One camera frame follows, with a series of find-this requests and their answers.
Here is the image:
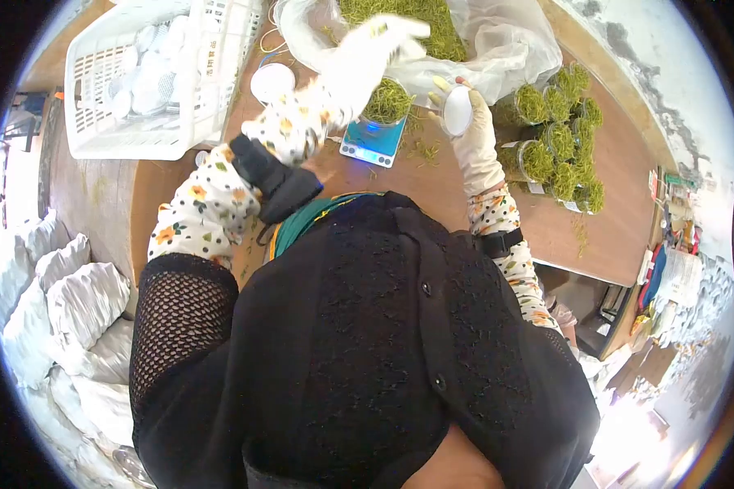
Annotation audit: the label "group of tea-filled clear jars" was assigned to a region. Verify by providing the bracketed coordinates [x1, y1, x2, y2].
[495, 61, 606, 215]

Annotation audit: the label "thin yellow cable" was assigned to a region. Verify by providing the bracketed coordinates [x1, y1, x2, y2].
[258, 0, 301, 68]

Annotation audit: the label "heap of green tea leaves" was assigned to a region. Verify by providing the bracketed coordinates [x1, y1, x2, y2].
[336, 0, 469, 62]

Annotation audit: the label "pile of white sacks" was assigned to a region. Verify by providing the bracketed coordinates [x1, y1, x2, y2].
[0, 209, 139, 454]

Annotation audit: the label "person's right fingers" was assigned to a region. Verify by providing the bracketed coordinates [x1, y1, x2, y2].
[454, 76, 490, 127]

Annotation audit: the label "white plastic basket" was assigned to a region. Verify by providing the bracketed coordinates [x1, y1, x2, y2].
[64, 0, 265, 161]

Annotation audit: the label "round white jar lid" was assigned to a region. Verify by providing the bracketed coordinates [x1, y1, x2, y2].
[441, 85, 474, 138]
[250, 62, 297, 105]

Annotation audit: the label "person's right thumb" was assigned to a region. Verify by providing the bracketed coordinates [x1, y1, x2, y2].
[427, 75, 453, 112]

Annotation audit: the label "person's right hand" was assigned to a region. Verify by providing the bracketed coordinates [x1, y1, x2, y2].
[427, 75, 506, 198]

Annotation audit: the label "clear jar with green tea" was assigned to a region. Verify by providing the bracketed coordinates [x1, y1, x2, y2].
[360, 77, 414, 128]

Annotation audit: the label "blue digital scale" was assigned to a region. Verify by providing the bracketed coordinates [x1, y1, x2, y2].
[339, 110, 409, 169]

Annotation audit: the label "cluttered shelf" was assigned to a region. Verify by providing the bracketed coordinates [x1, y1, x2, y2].
[599, 165, 734, 392]

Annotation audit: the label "pile of white lids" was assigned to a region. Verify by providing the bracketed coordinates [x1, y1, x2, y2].
[106, 15, 204, 118]

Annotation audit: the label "scattered green tea leaves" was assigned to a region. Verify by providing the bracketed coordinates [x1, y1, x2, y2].
[404, 113, 444, 167]

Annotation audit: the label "person's left hand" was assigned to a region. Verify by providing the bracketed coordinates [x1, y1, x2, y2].
[317, 15, 433, 118]

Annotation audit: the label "person's body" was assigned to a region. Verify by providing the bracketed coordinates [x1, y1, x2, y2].
[128, 191, 601, 489]

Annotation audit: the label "clear plastic bag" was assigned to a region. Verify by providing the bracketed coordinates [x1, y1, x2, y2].
[274, 0, 564, 108]

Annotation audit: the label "black wrist band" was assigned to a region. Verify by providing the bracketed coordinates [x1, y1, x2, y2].
[229, 134, 325, 226]
[473, 227, 525, 259]

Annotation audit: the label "person's left fingers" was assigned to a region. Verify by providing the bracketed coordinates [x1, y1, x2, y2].
[367, 15, 433, 64]

